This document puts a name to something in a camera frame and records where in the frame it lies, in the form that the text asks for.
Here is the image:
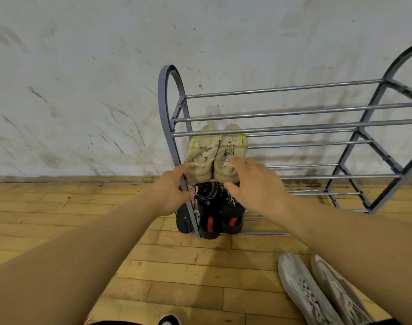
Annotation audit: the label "person's right hand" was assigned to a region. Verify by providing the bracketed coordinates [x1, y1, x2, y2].
[223, 156, 294, 220]

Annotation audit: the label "person's left hand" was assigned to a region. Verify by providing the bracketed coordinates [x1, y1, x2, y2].
[147, 162, 195, 217]

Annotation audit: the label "black shoe with dotted sole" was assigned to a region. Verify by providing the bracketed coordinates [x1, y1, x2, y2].
[175, 203, 196, 235]

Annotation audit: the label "black red sneaker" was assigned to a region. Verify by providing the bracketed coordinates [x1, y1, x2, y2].
[222, 187, 246, 220]

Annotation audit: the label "black shoe with red tab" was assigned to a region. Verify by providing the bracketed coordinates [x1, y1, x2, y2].
[197, 213, 223, 240]
[222, 213, 244, 235]

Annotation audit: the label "grey metal shoe rack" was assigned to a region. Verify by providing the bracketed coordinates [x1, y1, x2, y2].
[158, 40, 412, 238]

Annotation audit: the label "light grey sneaker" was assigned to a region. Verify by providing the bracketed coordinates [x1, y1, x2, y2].
[311, 254, 374, 325]
[278, 252, 343, 325]

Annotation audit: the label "person's left forearm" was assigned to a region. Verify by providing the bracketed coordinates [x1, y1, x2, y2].
[0, 192, 166, 325]

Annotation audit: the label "person's right forearm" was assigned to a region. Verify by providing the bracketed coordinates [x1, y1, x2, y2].
[277, 194, 412, 325]

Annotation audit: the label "worn white black sneaker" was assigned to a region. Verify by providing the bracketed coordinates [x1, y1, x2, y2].
[157, 314, 182, 325]

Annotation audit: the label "person's black shorts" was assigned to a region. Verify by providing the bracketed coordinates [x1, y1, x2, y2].
[87, 320, 144, 325]

